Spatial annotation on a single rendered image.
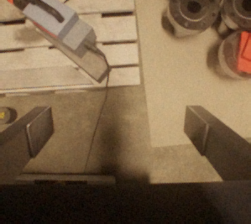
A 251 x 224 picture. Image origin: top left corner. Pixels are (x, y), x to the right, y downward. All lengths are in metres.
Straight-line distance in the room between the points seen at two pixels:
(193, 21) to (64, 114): 0.91
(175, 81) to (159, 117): 0.24
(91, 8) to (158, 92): 0.65
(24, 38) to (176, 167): 1.19
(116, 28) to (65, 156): 0.83
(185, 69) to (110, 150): 0.69
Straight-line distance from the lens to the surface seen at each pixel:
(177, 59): 1.19
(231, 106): 1.25
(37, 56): 1.14
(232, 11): 1.15
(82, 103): 1.13
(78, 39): 0.86
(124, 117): 1.09
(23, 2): 1.03
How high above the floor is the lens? 1.09
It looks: 82 degrees down
